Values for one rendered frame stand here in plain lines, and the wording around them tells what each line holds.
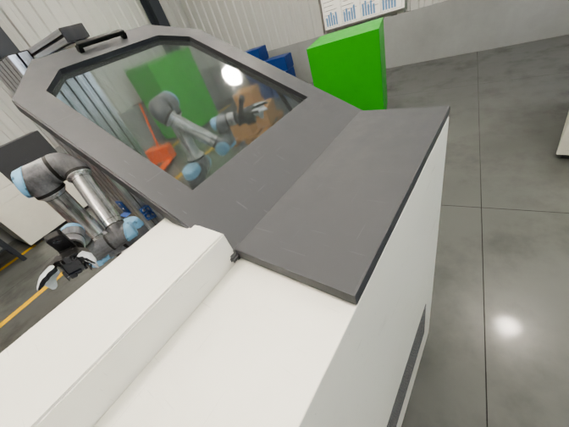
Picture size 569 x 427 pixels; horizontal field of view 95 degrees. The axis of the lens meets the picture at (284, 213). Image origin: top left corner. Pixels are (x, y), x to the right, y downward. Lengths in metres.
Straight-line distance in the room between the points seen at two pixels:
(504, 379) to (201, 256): 1.83
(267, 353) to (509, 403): 1.69
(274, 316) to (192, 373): 0.16
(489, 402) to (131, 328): 1.81
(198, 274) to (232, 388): 0.21
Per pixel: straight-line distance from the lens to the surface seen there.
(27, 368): 0.64
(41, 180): 1.43
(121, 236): 1.26
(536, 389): 2.09
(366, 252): 0.49
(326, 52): 4.21
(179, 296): 0.54
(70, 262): 1.10
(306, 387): 0.43
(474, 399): 1.99
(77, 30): 1.38
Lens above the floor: 1.87
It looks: 37 degrees down
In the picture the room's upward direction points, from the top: 21 degrees counter-clockwise
